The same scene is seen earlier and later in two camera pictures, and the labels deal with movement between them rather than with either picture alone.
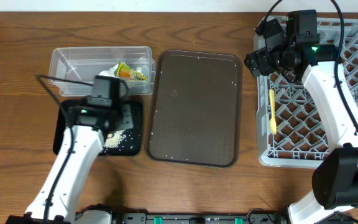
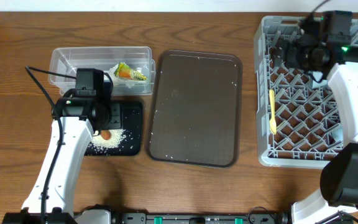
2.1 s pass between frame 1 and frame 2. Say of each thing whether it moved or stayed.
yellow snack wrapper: stayed
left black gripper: moved
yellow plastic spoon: stayed
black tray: stayed
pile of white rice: stayed
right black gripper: moved
